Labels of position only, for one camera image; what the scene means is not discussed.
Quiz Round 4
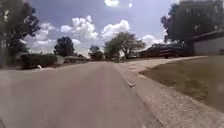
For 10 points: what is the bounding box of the small dark tree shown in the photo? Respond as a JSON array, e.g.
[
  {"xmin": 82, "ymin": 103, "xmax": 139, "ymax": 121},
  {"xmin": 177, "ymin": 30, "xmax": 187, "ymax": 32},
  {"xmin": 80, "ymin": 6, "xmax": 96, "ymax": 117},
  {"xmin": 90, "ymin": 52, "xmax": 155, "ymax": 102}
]
[{"xmin": 88, "ymin": 45, "xmax": 105, "ymax": 62}]

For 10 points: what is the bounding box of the broad green tree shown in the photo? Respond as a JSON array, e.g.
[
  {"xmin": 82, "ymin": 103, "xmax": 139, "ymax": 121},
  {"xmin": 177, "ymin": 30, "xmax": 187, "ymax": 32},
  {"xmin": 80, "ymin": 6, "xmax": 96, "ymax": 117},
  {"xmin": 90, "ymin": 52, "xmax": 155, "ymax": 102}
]
[{"xmin": 103, "ymin": 31, "xmax": 147, "ymax": 61}]

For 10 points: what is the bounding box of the pale concrete driveway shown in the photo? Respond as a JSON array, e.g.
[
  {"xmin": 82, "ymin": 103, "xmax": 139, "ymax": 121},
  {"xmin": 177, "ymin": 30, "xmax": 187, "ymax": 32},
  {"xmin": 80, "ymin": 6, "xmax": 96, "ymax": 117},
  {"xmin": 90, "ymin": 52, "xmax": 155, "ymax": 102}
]
[{"xmin": 123, "ymin": 55, "xmax": 209, "ymax": 70}]

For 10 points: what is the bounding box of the grey asphalt road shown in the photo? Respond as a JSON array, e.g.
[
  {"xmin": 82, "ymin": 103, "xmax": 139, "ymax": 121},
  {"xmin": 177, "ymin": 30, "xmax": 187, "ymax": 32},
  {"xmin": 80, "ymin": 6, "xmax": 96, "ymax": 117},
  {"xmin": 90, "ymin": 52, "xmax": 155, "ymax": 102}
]
[{"xmin": 0, "ymin": 61, "xmax": 164, "ymax": 128}]

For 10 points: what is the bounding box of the dark round tree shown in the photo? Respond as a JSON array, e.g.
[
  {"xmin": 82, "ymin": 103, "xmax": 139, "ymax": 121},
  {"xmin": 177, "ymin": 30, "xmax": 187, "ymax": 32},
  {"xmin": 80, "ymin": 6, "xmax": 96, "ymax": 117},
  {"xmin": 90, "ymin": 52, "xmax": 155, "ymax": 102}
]
[{"xmin": 53, "ymin": 36, "xmax": 76, "ymax": 58}]

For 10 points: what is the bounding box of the low dark house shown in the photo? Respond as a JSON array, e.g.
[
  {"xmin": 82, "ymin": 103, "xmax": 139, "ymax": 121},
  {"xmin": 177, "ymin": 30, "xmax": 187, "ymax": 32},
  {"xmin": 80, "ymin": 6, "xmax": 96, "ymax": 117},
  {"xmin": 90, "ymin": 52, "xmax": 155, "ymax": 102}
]
[{"xmin": 138, "ymin": 42, "xmax": 194, "ymax": 60}]

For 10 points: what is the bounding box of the pale concrete kerb strip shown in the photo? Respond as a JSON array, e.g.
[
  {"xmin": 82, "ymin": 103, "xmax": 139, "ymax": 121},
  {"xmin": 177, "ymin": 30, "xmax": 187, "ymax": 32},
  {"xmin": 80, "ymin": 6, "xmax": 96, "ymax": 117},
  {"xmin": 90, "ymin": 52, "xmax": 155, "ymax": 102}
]
[{"xmin": 113, "ymin": 62, "xmax": 224, "ymax": 128}]

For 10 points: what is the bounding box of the dark green hedge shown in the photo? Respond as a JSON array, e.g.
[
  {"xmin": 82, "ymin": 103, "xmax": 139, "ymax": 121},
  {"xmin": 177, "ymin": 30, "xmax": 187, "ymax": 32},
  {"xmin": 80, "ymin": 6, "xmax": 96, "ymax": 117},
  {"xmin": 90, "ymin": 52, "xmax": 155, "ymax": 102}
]
[{"xmin": 20, "ymin": 53, "xmax": 58, "ymax": 70}]

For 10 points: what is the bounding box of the dry grass lawn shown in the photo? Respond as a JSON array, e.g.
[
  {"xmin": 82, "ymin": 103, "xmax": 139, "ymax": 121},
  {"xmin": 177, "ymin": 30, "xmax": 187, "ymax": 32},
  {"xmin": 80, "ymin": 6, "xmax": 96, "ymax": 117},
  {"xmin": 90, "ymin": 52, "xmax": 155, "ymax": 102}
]
[{"xmin": 139, "ymin": 55, "xmax": 224, "ymax": 114}]

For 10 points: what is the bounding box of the large dark tree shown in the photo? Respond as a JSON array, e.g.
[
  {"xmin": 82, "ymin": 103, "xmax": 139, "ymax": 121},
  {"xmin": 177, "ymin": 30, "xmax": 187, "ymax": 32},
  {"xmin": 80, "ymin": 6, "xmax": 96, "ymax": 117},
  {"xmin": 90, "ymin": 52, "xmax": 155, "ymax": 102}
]
[
  {"xmin": 0, "ymin": 0, "xmax": 42, "ymax": 68},
  {"xmin": 160, "ymin": 0, "xmax": 224, "ymax": 44}
]

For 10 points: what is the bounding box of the building with pale wall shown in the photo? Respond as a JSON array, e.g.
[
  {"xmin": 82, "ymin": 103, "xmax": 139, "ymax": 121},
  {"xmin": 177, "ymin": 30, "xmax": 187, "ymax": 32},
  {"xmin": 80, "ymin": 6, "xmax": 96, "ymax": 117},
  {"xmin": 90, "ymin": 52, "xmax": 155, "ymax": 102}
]
[{"xmin": 188, "ymin": 29, "xmax": 224, "ymax": 57}]

